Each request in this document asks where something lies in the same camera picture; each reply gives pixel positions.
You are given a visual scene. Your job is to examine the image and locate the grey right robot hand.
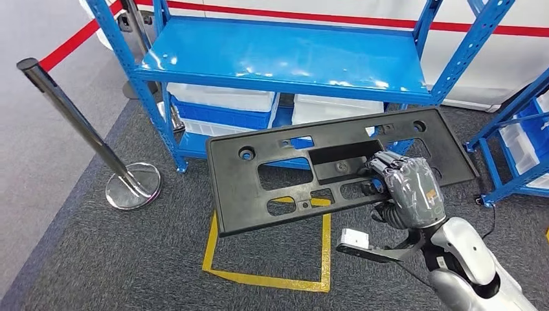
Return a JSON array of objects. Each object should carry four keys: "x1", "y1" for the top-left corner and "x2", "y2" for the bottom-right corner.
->
[{"x1": 364, "y1": 150, "x2": 448, "y2": 231}]

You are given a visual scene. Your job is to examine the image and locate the black plastic plate part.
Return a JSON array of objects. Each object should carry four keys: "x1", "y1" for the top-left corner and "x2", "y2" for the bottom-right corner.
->
[{"x1": 205, "y1": 106, "x2": 480, "y2": 238}]

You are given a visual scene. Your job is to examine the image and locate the blue metal shelf rack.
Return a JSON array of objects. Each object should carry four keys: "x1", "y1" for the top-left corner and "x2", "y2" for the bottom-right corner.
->
[{"x1": 84, "y1": 0, "x2": 518, "y2": 175}]

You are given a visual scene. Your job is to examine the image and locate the blue wheeled metal rack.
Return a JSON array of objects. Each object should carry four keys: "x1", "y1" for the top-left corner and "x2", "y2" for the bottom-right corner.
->
[{"x1": 464, "y1": 66, "x2": 549, "y2": 209}]

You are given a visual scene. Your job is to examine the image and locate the white car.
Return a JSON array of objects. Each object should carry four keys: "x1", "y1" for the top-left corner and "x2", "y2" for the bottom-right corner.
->
[{"x1": 79, "y1": 0, "x2": 549, "y2": 113}]

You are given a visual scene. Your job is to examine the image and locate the yellow floor tape square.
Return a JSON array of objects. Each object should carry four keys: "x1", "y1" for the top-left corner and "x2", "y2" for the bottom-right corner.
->
[{"x1": 201, "y1": 196, "x2": 333, "y2": 294}]

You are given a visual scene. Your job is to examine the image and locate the red barrier belt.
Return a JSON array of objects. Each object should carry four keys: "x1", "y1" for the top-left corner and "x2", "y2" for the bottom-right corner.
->
[
  {"x1": 38, "y1": 0, "x2": 125, "y2": 73},
  {"x1": 135, "y1": 0, "x2": 549, "y2": 39}
]

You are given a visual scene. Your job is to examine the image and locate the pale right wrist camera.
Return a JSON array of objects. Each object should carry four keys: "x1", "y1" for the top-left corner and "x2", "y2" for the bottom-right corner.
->
[{"x1": 335, "y1": 228, "x2": 425, "y2": 264}]

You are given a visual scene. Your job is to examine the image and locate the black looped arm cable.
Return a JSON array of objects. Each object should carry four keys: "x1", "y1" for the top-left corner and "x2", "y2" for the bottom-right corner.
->
[{"x1": 473, "y1": 195, "x2": 497, "y2": 241}]

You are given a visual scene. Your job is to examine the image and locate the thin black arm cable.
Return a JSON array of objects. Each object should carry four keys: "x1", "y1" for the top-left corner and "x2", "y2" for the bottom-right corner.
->
[{"x1": 394, "y1": 260, "x2": 434, "y2": 289}]

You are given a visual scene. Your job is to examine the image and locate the chrome stanchion post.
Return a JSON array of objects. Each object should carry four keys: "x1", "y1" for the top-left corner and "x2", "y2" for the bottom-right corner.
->
[{"x1": 16, "y1": 56, "x2": 163, "y2": 211}]

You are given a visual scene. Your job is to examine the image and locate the black-capped stanchion post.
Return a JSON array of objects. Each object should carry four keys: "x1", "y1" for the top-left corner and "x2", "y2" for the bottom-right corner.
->
[{"x1": 117, "y1": 0, "x2": 186, "y2": 134}]

